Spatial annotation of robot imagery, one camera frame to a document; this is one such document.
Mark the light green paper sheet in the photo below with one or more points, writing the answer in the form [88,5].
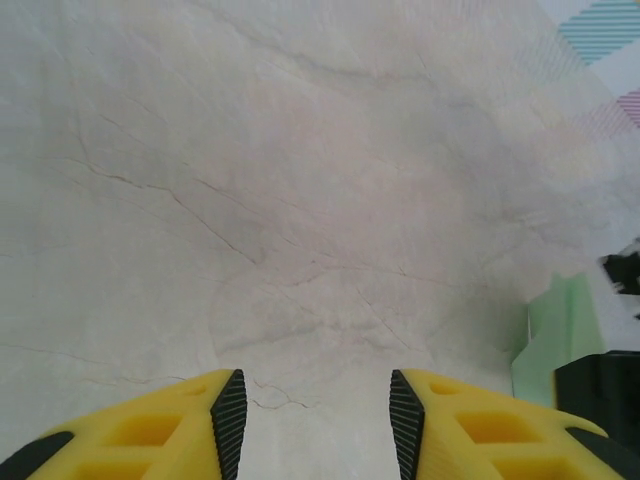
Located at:
[560,325]

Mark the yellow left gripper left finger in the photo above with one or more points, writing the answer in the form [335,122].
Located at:
[125,440]

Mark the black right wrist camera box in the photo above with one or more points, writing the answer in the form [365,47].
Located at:
[625,267]

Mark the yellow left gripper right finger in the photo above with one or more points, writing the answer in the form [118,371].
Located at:
[500,440]

